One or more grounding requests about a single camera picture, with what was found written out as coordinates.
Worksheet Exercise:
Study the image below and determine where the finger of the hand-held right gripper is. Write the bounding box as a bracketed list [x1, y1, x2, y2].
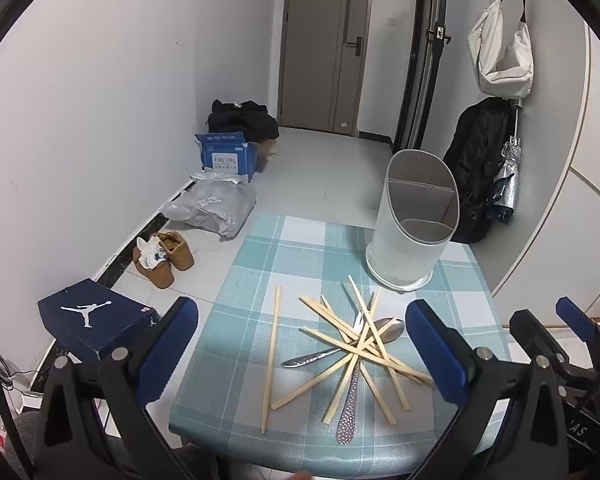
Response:
[556, 297, 600, 376]
[510, 309, 588, 386]

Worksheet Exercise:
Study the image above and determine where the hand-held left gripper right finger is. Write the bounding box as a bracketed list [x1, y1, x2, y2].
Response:
[405, 300, 571, 480]

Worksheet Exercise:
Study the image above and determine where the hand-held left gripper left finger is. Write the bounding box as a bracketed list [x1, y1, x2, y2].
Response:
[30, 296, 201, 480]

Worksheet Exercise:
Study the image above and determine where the pile of wooden chopsticks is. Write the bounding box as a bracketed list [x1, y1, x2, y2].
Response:
[261, 275, 433, 435]

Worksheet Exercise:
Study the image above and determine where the grey divided utensil holder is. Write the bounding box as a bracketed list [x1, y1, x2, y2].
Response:
[365, 149, 461, 291]

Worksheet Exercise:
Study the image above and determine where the metal fork hammered handle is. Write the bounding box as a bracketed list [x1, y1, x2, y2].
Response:
[335, 310, 368, 445]

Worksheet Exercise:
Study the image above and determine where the white shoulder bag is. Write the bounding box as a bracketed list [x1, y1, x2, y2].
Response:
[467, 0, 536, 98]

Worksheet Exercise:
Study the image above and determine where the navy shoe box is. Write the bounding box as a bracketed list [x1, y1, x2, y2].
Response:
[37, 278, 161, 363]

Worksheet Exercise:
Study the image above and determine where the white cabinet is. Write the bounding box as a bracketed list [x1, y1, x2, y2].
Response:
[495, 25, 600, 331]

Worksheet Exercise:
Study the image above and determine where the teal plaid tablecloth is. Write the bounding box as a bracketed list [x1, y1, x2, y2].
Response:
[169, 214, 513, 476]

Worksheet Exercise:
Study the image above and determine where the silver folded umbrella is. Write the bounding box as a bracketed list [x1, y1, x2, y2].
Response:
[485, 100, 525, 223]

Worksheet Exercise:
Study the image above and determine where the grey plastic mailer bag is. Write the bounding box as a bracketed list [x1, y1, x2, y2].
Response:
[160, 172, 257, 238]

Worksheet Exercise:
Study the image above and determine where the blue cardboard box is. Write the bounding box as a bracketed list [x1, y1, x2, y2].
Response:
[195, 131, 259, 183]

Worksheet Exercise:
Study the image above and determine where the black clothing pile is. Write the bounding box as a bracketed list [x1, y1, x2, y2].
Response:
[207, 100, 280, 143]

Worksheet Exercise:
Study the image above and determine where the black door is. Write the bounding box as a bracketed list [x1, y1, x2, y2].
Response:
[392, 0, 453, 153]

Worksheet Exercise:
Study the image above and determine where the grey door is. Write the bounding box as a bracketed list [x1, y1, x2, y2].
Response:
[278, 0, 373, 136]

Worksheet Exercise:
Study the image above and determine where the black door handle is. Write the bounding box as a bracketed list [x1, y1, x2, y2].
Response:
[427, 22, 452, 46]

